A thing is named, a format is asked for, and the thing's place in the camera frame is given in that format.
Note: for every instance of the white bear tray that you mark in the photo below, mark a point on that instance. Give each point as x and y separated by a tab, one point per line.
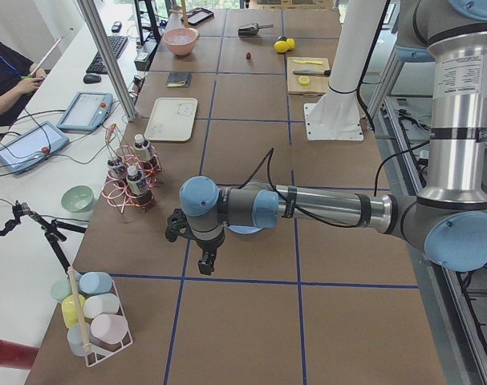
171	119

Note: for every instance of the seated person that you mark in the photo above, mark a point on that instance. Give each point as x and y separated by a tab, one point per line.
20	78

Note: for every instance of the metal handled knife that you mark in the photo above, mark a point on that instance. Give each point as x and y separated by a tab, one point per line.
321	73

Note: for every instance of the white cup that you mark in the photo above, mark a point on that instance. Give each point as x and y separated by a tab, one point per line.
101	304

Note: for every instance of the white wire cup rack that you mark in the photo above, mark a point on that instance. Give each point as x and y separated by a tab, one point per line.
80	340

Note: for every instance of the teach pendant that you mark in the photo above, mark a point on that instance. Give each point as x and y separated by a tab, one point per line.
86	112
32	147

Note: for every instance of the blue plate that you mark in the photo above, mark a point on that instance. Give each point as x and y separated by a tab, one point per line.
244	230

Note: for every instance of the blue cup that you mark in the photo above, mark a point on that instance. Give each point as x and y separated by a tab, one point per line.
93	283

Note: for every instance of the yellow lemon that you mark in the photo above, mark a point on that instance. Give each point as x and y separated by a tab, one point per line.
281	46
290	43

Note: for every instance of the yellow cup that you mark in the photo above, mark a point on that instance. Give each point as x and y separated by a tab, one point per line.
68	308

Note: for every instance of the black mouse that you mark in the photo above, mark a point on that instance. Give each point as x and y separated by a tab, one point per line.
92	78

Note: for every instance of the pink cup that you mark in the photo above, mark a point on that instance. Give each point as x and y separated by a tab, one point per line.
109	328

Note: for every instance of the metal scoop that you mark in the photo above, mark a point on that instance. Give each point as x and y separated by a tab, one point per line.
252	29

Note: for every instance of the yellow plastic knife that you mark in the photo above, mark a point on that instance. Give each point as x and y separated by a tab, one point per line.
312	62

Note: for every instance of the tea bottle middle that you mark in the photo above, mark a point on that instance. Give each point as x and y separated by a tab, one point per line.
117	169

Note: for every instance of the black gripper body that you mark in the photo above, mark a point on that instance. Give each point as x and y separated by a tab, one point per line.
209	246

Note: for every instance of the tea bottle front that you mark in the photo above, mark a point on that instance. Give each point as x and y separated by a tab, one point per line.
138	185

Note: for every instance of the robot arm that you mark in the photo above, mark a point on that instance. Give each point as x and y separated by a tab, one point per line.
446	220

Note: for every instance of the near teach pendant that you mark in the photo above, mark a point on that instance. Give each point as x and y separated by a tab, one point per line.
32	147

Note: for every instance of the wooden cutting board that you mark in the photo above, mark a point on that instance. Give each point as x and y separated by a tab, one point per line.
317	86

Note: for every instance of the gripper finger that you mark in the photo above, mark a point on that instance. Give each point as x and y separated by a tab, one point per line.
203	267
210	261

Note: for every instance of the wooden stand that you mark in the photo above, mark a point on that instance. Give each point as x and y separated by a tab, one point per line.
184	15

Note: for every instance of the pink bowl of ice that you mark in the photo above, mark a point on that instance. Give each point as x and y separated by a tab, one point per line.
181	41

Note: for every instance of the black tripod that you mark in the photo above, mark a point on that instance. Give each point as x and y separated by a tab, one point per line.
50	229

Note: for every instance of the aluminium frame post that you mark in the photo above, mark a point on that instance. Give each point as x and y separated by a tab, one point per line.
95	26

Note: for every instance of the tea bottle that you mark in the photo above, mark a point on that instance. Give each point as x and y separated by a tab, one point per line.
144	151
138	185
117	169

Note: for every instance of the tea bottle back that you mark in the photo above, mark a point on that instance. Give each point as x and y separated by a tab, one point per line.
144	151

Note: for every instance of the red cylinder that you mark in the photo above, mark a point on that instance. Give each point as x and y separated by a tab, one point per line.
17	356

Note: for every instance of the far teach pendant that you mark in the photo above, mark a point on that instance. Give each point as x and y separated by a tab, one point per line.
86	112

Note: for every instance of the copper wire bottle rack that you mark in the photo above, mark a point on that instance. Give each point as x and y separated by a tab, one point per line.
119	195

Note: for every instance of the lemon half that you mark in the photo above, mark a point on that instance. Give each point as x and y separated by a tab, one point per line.
303	80

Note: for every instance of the green bowl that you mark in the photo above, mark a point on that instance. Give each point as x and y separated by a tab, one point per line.
78	199

